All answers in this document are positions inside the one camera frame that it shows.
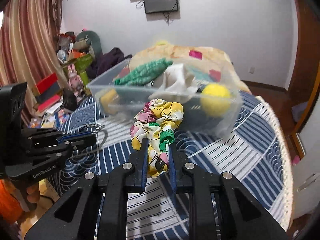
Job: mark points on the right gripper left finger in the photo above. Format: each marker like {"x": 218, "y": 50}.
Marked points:
{"x": 96, "y": 206}

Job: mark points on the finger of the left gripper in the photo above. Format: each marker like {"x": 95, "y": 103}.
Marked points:
{"x": 75, "y": 132}
{"x": 56, "y": 145}

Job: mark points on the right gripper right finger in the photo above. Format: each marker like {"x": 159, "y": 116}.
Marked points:
{"x": 220, "y": 207}

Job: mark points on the floral yellow scrunchie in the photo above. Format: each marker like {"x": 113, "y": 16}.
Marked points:
{"x": 157, "y": 122}

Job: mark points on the green knitted glove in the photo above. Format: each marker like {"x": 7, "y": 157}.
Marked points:
{"x": 144, "y": 73}

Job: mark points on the yellow felt ball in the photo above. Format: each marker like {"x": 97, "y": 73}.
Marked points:
{"x": 215, "y": 100}

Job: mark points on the left hand holding gripper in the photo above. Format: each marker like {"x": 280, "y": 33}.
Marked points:
{"x": 28, "y": 196}

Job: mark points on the red and grey boxes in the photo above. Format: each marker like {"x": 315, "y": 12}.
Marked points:
{"x": 46, "y": 92}

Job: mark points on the yellow sponge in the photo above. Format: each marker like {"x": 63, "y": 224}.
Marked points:
{"x": 110, "y": 102}

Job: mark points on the pink rabbit toy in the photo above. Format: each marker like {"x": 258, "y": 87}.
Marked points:
{"x": 75, "y": 81}

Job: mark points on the blue white patterned tablecloth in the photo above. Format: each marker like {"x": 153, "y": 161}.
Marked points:
{"x": 255, "y": 153}

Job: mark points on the green cardboard box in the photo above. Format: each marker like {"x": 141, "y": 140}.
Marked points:
{"x": 81, "y": 64}

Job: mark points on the dark purple garment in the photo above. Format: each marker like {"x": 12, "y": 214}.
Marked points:
{"x": 105, "y": 62}

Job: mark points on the green dinosaur plush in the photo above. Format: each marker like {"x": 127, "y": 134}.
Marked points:
{"x": 88, "y": 41}

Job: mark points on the striped pink curtain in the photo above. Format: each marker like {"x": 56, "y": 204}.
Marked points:
{"x": 29, "y": 34}

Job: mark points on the white cloth pouch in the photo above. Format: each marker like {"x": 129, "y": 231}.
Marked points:
{"x": 175, "y": 84}

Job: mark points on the clear plastic storage bin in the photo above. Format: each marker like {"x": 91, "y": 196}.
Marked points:
{"x": 133, "y": 99}

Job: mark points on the yellow fuzzy plush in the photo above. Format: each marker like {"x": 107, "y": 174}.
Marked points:
{"x": 161, "y": 43}

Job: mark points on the brown wooden door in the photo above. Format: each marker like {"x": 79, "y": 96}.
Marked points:
{"x": 304, "y": 80}

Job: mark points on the colourful beige blanket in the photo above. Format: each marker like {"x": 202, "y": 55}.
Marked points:
{"x": 203, "y": 58}

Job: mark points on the small wall monitor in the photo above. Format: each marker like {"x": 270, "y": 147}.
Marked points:
{"x": 155, "y": 6}

